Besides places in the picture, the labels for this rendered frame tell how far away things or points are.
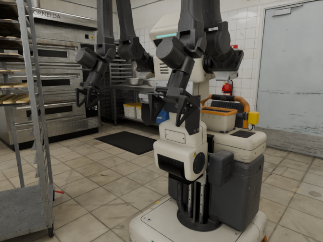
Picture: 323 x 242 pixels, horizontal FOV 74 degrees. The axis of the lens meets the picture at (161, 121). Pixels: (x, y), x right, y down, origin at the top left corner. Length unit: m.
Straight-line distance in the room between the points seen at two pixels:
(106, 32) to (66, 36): 3.05
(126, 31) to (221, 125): 0.68
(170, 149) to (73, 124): 3.19
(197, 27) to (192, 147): 0.52
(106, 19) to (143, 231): 1.09
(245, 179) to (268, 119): 2.55
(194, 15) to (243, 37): 3.14
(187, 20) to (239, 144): 0.69
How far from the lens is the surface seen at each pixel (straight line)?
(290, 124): 3.63
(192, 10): 0.68
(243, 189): 1.23
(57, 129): 3.97
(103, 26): 0.98
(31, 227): 1.78
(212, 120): 1.24
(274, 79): 3.63
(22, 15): 1.49
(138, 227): 1.39
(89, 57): 0.92
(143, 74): 1.13
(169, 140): 1.05
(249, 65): 3.71
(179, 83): 0.62
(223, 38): 0.76
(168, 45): 0.59
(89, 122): 4.20
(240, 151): 1.16
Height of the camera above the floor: 1.13
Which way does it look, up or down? 13 degrees down
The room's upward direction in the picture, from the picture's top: straight up
